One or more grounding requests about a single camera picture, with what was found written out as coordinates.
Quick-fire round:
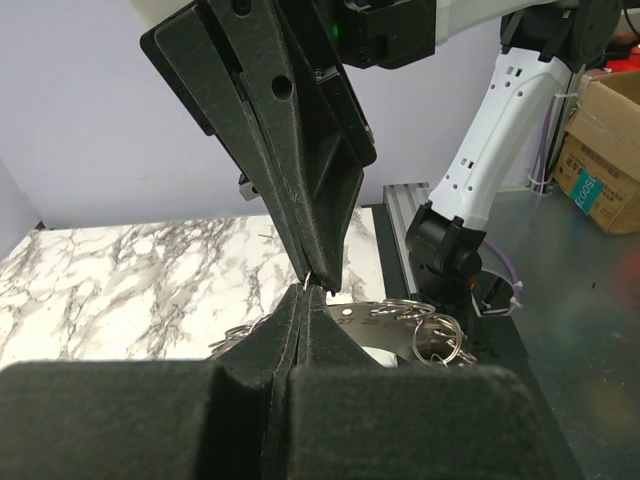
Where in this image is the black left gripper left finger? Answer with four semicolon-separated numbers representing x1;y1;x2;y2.
1;285;300;479

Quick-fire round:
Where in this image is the brown cardboard box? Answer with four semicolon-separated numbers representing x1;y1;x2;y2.
554;71;639;234

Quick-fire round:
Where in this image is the steel key ring organiser disc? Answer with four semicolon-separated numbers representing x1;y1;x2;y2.
207;297;484;370

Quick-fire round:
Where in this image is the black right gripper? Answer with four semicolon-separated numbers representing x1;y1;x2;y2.
139;1;435;292

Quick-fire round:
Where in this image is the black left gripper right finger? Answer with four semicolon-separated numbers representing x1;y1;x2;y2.
287;285;555;479

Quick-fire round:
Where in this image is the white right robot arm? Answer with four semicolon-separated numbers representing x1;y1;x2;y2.
134;1;623;308

